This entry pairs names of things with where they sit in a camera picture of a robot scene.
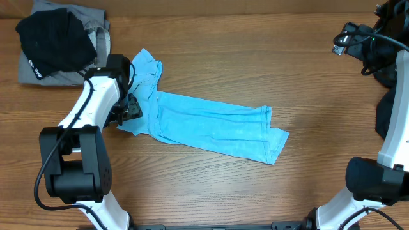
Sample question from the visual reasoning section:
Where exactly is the light blue t-shirt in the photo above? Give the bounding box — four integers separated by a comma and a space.
119, 49, 289, 164

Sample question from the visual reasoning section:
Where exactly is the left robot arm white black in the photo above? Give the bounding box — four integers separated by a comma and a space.
34, 67, 142, 229

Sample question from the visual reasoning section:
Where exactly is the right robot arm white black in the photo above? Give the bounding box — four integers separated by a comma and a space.
299, 34, 408, 229

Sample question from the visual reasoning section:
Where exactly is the unfolded black garment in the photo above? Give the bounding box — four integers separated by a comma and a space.
374, 64, 397, 139

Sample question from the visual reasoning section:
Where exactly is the folded grey garment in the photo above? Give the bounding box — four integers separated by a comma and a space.
18, 0, 111, 86

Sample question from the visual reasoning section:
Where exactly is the folded black garment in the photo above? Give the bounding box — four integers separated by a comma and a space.
15, 8, 97, 80

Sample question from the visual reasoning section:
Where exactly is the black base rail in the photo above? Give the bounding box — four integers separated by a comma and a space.
132, 222, 302, 230

